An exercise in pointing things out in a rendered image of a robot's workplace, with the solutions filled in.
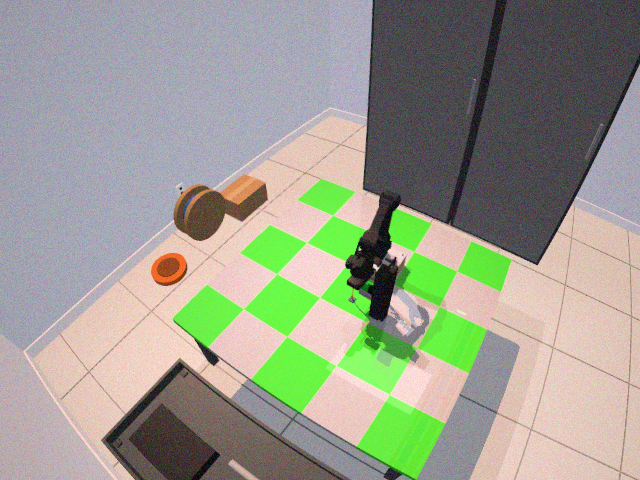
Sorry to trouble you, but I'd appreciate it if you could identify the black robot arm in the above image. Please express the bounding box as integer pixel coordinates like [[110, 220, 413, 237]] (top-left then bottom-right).
[[345, 190, 402, 279]]

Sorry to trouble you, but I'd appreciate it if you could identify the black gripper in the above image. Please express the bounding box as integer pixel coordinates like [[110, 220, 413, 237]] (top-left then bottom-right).
[[347, 257, 382, 290]]

